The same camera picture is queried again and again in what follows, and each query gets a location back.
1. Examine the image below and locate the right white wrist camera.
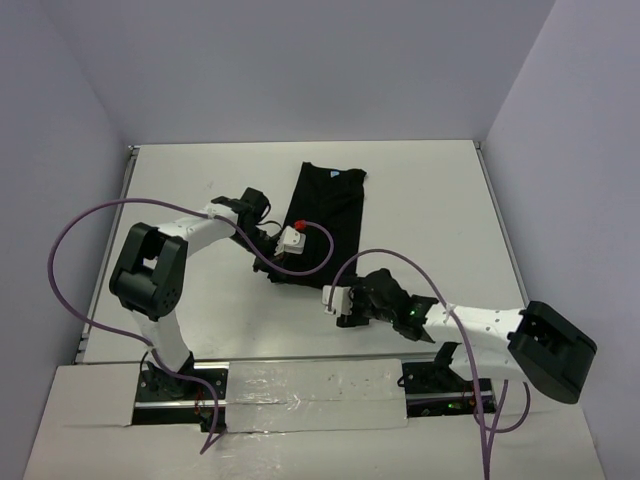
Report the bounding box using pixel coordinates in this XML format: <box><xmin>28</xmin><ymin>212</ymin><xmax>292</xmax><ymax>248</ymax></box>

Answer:
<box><xmin>322</xmin><ymin>285</ymin><xmax>353</xmax><ymax>317</ymax></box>

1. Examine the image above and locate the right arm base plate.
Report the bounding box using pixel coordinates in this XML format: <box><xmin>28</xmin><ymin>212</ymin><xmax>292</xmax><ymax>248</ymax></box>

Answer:
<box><xmin>397</xmin><ymin>362</ymin><xmax>477</xmax><ymax>418</ymax></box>

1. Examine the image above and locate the black t shirt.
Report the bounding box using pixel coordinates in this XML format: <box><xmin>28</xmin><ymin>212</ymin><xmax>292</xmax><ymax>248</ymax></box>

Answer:
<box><xmin>253</xmin><ymin>162</ymin><xmax>367</xmax><ymax>289</ymax></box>

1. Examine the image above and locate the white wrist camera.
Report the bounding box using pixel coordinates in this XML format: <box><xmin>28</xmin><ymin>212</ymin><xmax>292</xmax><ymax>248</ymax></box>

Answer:
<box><xmin>274</xmin><ymin>220</ymin><xmax>307</xmax><ymax>256</ymax></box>
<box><xmin>322</xmin><ymin>285</ymin><xmax>353</xmax><ymax>317</ymax></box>

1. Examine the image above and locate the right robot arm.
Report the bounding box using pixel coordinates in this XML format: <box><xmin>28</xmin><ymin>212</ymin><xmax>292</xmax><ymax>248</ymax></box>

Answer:
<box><xmin>322</xmin><ymin>269</ymin><xmax>597</xmax><ymax>405</ymax></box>

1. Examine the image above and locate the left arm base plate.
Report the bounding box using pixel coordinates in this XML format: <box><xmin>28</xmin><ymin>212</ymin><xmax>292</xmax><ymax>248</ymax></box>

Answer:
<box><xmin>131</xmin><ymin>364</ymin><xmax>228</xmax><ymax>433</ymax></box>

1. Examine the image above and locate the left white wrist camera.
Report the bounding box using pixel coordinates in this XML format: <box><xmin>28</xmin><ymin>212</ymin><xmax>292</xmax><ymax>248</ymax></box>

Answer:
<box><xmin>274</xmin><ymin>220</ymin><xmax>307</xmax><ymax>256</ymax></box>

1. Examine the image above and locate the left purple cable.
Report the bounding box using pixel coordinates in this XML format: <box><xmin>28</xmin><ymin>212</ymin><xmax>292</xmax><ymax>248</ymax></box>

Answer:
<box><xmin>47</xmin><ymin>198</ymin><xmax>335</xmax><ymax>455</ymax></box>

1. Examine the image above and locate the aluminium table rail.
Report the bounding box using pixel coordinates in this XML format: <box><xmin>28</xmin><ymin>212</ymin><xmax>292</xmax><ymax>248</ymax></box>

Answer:
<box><xmin>73</xmin><ymin>145</ymin><xmax>140</xmax><ymax>365</ymax></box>

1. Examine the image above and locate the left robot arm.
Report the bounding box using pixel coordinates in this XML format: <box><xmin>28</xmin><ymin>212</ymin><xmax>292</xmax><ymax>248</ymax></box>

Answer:
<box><xmin>109</xmin><ymin>188</ymin><xmax>276</xmax><ymax>399</ymax></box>

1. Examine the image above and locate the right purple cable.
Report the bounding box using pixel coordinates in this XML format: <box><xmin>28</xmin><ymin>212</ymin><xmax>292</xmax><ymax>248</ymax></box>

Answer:
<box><xmin>333</xmin><ymin>248</ymin><xmax>531</xmax><ymax>480</ymax></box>

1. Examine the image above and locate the purple cable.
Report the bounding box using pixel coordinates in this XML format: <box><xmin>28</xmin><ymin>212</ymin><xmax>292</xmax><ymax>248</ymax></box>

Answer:
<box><xmin>47</xmin><ymin>198</ymin><xmax>335</xmax><ymax>455</ymax></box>
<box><xmin>333</xmin><ymin>248</ymin><xmax>531</xmax><ymax>480</ymax></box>

